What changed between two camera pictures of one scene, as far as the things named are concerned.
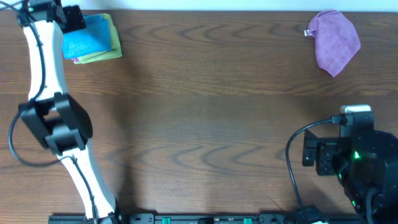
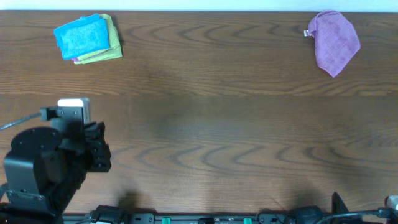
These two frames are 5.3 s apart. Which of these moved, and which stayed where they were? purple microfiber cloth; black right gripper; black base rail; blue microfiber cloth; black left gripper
Moved: black right gripper; black left gripper
Stayed: blue microfiber cloth; purple microfiber cloth; black base rail
